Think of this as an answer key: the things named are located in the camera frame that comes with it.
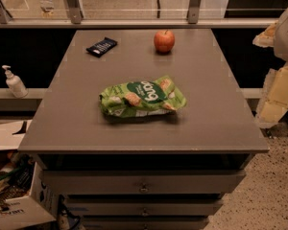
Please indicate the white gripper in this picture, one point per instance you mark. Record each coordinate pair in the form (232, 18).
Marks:
(287, 35)

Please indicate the green rice chip bag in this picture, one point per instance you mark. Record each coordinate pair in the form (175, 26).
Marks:
(142, 98)

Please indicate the red apple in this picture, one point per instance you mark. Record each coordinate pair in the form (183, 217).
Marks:
(164, 41)

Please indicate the grey drawer cabinet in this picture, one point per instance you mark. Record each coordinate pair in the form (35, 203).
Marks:
(166, 172)

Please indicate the dark blue snack bar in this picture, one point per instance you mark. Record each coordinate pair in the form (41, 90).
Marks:
(101, 47)

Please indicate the white pump dispenser bottle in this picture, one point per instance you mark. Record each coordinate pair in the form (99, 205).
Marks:
(15, 83)

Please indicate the metal railing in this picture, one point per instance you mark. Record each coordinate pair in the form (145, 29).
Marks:
(88, 14)

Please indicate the open cardboard box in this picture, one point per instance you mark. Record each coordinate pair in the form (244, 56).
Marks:
(24, 199)

